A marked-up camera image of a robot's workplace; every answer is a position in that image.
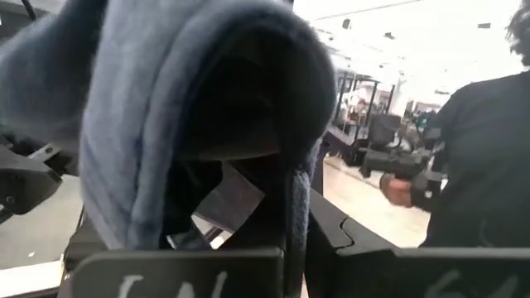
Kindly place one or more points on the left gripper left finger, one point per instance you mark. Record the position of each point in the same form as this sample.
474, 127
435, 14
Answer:
165, 273

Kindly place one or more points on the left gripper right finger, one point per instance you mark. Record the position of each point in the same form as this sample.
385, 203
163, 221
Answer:
414, 273

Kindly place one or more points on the dark blue denim cap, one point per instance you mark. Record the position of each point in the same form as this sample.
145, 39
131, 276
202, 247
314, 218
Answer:
124, 124

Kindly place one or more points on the person's hand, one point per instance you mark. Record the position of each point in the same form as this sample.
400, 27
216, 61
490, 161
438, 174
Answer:
395, 190

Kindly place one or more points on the person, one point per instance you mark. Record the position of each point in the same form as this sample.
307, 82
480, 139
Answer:
476, 165

